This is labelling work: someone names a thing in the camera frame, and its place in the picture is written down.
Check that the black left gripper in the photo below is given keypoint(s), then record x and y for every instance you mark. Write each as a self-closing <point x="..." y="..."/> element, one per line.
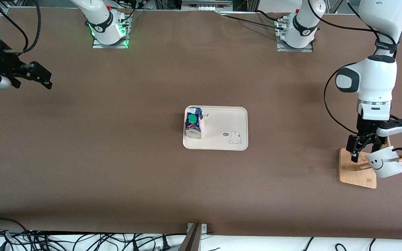
<point x="365" y="126"/>

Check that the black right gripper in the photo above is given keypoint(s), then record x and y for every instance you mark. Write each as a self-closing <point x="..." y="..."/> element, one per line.
<point x="2" y="63"/>

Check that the white smiley face mug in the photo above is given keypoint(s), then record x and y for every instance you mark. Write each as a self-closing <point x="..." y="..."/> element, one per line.
<point x="384" y="167"/>

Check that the blue white milk carton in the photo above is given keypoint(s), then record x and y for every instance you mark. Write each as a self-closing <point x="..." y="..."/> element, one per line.
<point x="194" y="130"/>

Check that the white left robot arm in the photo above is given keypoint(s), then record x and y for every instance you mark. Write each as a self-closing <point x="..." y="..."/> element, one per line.
<point x="375" y="80"/>

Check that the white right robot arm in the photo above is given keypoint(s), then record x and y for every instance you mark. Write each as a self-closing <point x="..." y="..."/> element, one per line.
<point x="105" y="31"/>

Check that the white rabbit print tray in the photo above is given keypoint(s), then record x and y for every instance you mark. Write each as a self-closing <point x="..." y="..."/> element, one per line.
<point x="222" y="139"/>

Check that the wooden mug rack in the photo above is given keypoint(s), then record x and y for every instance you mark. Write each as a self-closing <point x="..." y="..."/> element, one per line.
<point x="354" y="174"/>

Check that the white power strip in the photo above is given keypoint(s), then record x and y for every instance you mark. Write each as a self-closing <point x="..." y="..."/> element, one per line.
<point x="206" y="5"/>

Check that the black power plug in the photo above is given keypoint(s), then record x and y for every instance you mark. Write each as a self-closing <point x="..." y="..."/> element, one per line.
<point x="165" y="244"/>

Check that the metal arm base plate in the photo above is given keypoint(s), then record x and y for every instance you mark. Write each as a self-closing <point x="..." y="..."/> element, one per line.
<point x="293" y="50"/>
<point x="98" y="46"/>

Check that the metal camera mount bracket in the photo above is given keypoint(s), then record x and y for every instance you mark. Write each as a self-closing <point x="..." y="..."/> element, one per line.
<point x="194" y="240"/>

